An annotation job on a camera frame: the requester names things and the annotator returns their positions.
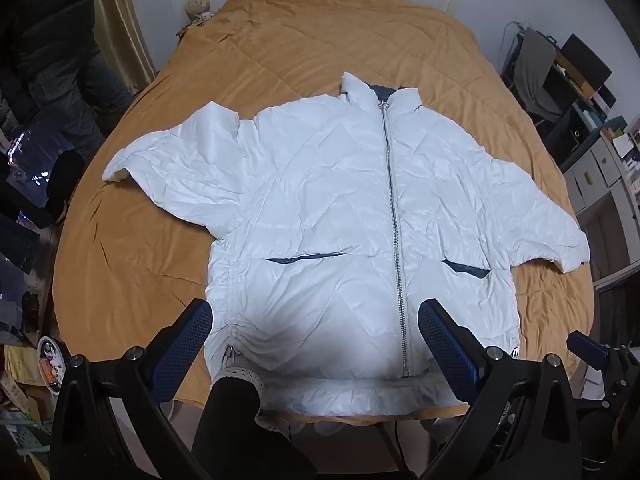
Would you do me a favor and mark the person's black trouser leg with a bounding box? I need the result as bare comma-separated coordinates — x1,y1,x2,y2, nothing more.
191,367,318,480

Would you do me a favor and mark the gold curtain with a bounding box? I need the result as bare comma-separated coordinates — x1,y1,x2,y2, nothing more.
95,0,157,97

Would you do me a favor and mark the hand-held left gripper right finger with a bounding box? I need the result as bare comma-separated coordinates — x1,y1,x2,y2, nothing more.
417,299,593,480

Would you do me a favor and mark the window with night view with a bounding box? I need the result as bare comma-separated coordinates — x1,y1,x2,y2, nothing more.
0,122,58,221

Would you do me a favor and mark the grey drawer cabinet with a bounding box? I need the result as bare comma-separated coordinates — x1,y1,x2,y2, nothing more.
562,117,640,283

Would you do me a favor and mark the orange quilted blanket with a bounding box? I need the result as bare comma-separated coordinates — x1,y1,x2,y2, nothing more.
52,0,599,420

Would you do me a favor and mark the round printed tin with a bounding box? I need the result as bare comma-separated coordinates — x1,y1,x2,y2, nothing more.
37,336,69,392

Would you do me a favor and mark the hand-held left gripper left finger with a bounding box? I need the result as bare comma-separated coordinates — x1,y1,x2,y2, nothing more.
50,299,214,480

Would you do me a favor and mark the round woven ball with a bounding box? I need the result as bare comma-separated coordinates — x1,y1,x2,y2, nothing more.
184,0,213,23

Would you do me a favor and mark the person in dark jacket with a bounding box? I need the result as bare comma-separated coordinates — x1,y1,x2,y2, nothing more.
0,0,135,163

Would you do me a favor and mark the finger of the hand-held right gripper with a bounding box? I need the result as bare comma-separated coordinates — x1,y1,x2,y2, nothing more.
566,330,610,362

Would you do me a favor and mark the white zip-up puffer jacket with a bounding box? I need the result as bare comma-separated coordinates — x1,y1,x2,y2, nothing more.
102,71,591,418

